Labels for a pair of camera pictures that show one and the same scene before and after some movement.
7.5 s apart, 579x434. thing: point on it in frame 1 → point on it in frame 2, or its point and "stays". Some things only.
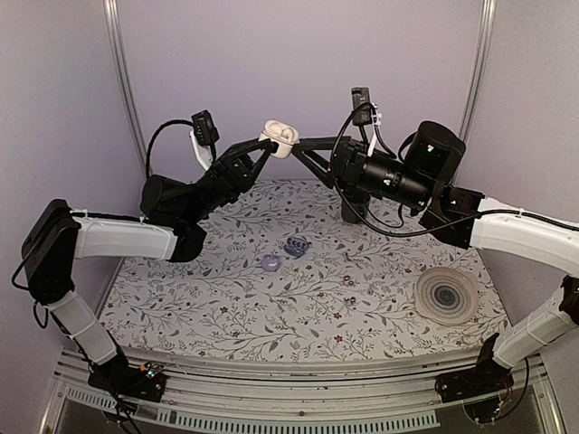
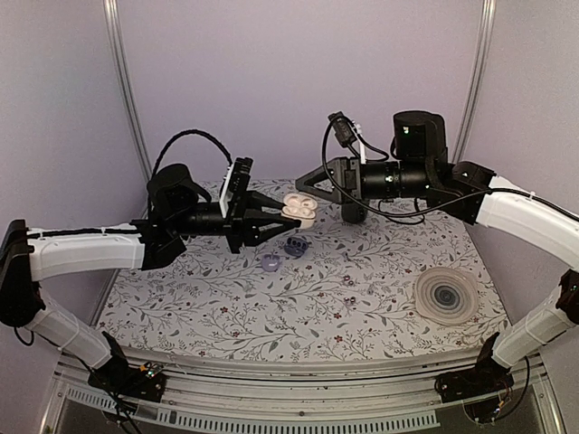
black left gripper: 234,173 → 247,226
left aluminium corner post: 112,14 stays
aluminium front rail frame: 291,395 stays
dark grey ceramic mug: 359,202 stays
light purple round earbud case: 270,262 stays
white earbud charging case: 283,135 → 300,207
